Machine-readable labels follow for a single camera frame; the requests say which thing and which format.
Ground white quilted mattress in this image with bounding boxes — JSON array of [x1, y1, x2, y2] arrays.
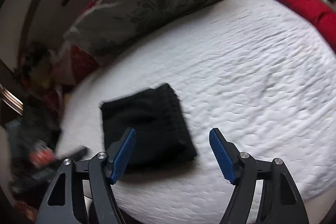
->
[[56, 0, 336, 224]]

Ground black pants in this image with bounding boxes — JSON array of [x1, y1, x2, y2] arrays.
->
[[100, 83, 197, 169]]

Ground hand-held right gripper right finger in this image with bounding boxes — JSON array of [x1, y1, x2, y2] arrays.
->
[[209, 128, 310, 224]]

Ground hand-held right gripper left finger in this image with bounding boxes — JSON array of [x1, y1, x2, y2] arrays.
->
[[35, 127, 136, 224]]

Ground orange packet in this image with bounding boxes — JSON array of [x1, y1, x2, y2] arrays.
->
[[29, 147, 56, 168]]

